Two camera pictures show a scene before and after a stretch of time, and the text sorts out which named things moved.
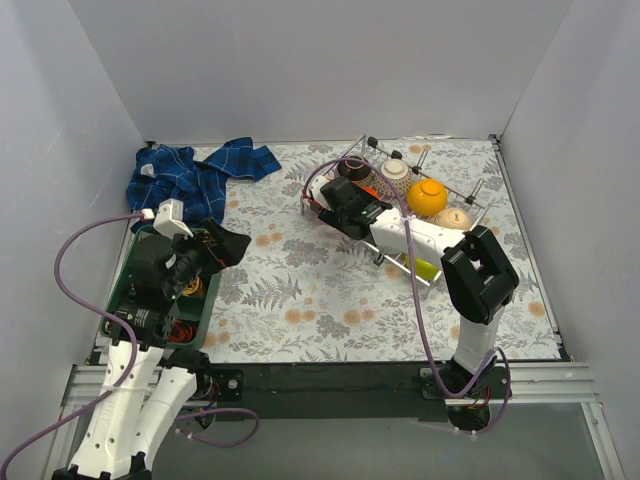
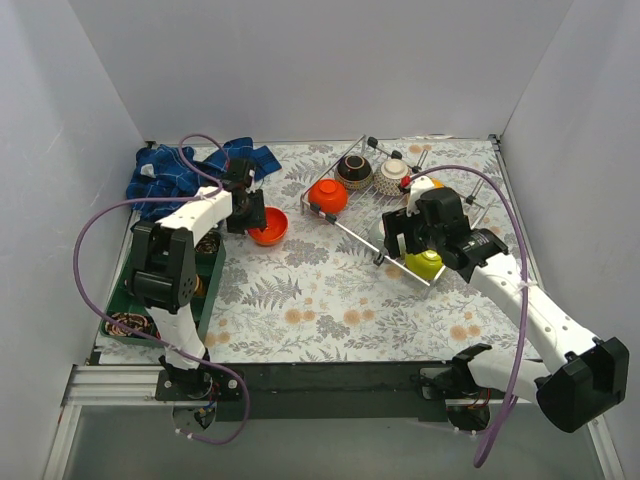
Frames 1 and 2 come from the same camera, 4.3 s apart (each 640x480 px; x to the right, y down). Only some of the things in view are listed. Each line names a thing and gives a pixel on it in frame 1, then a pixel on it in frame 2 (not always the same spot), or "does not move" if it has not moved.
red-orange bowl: [371, 191] to [276, 225]
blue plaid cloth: [164, 172] does not move
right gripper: [331, 215] to [396, 233]
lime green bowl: [423, 268] does not move
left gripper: [211, 248] to [255, 212]
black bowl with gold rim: [353, 170] does not move
